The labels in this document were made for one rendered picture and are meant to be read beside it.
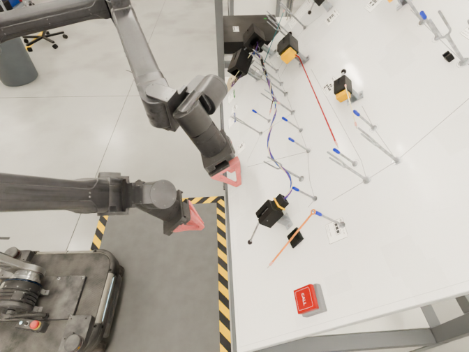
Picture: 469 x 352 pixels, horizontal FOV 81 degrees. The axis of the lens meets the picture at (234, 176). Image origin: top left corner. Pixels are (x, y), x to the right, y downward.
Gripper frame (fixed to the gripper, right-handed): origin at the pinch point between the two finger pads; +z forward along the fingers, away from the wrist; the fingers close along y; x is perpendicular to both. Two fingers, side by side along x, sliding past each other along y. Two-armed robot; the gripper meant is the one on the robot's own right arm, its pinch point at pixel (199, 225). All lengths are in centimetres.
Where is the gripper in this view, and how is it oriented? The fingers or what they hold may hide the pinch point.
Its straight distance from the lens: 71.8
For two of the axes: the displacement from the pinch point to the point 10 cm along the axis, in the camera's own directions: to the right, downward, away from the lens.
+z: 6.7, 4.8, 5.7
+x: -7.1, 6.4, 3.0
